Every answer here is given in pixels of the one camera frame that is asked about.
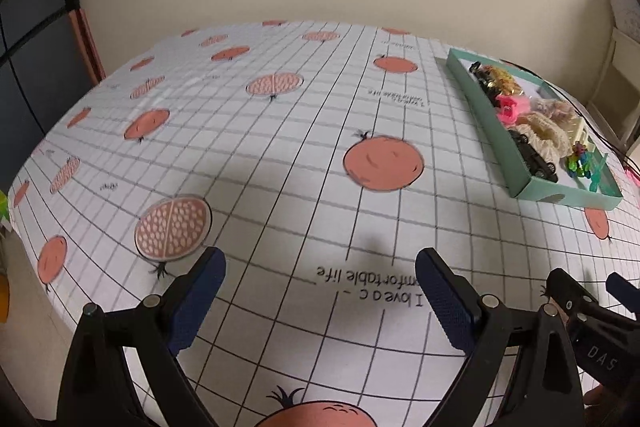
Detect green plastic cactus toy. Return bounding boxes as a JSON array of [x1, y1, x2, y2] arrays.
[[589, 150, 608, 193]]

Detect multicolour block puzzle toy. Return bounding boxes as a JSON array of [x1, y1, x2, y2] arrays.
[[565, 141, 592, 179]]

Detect white plastic hair claw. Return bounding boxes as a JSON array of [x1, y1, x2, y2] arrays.
[[567, 117, 594, 152]]

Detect cream wooden shelf rack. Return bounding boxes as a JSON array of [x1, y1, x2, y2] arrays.
[[587, 0, 639, 155]]

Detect grid fruit print tablecloth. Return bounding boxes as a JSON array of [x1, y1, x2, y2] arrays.
[[8, 22, 639, 426]]

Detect black cable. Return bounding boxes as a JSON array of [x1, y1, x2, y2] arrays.
[[499, 58, 640, 172]]

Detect dark window frame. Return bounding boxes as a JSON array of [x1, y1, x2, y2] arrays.
[[1, 0, 105, 191]]

